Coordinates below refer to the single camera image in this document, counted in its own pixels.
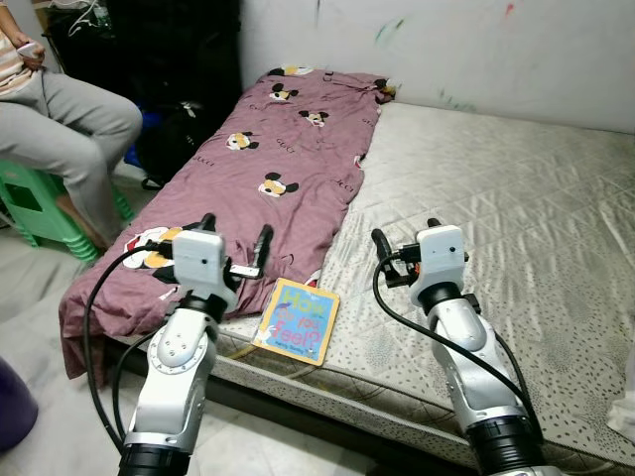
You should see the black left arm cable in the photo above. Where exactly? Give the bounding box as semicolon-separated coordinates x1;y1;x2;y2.
82;243;180;452

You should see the mauve cartoon mouse quilt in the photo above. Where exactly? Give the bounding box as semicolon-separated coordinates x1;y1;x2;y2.
60;67;393;383

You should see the green plastic stool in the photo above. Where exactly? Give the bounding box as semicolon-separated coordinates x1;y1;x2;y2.
0;159;135;264

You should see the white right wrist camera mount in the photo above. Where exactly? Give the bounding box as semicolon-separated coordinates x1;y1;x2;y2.
410;225;468;304

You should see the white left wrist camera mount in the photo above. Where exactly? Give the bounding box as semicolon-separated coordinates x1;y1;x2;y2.
171;228;241;306

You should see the grey quilted mattress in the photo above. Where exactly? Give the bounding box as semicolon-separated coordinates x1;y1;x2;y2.
99;99;635;467

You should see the blue yellow picture book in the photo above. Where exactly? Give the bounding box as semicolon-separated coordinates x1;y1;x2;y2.
253;278;340;366

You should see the blue plastic bag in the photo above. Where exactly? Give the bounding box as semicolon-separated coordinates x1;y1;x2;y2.
124;104;165;168

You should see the person in grey trousers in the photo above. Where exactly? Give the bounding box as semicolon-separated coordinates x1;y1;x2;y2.
0;0;143;249

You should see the black bag heap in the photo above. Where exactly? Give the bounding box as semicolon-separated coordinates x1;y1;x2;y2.
45;0;242;189

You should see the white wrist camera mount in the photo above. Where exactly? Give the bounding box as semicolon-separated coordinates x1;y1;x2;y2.
410;225;468;304
171;228;241;306

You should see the purple waste bin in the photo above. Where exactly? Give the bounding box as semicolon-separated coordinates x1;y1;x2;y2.
0;357;39;427

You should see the person's right hand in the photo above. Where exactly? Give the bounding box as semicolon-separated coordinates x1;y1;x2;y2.
17;42;49;72

